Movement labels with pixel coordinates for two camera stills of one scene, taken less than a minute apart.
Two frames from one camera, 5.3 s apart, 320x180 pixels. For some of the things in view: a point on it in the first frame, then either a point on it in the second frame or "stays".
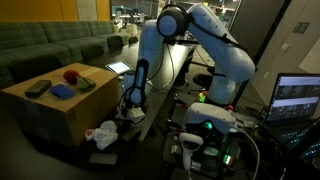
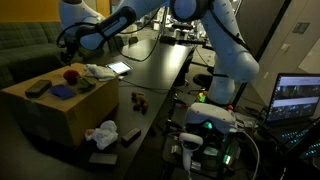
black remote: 36,90 stays
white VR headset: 219,118 stays
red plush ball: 71,76 stays
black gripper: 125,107 → 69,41
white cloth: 135,114 → 99,72
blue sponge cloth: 62,91 stays
